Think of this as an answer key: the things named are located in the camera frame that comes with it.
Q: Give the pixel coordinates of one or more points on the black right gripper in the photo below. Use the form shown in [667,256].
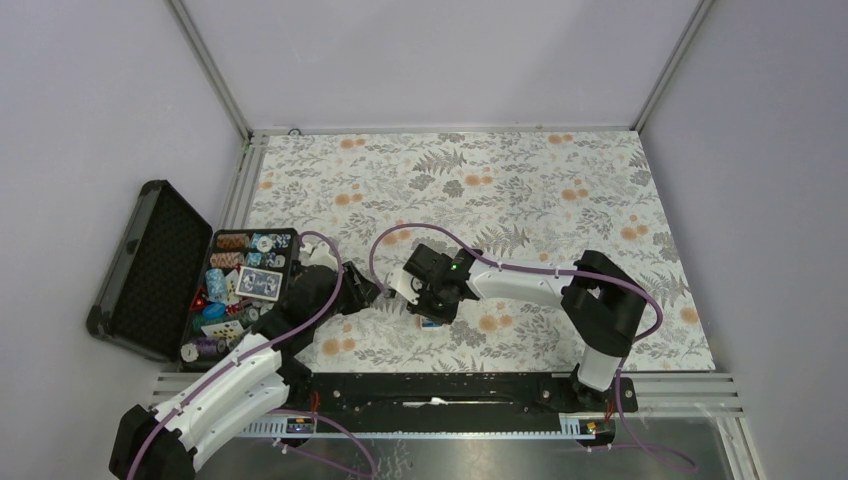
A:
[422,309]

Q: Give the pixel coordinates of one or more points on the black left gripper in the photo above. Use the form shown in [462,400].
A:
[361,291]

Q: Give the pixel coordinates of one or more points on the white remote control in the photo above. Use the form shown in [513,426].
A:
[426,319]

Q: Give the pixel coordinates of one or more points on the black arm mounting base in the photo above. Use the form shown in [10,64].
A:
[453,403]

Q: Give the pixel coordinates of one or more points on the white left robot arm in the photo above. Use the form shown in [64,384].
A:
[175,439]

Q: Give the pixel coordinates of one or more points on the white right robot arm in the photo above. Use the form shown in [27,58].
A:
[604,304]

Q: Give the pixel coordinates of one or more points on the playing card deck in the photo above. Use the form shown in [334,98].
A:
[259,284]

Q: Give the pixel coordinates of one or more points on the black poker chip case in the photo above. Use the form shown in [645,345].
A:
[155,289]

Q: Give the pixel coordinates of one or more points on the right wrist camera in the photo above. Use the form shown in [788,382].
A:
[404,284]

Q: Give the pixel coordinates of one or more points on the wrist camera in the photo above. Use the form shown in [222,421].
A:
[404,284]
[319,254]

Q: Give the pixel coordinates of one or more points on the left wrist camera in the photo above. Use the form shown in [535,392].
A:
[319,254]

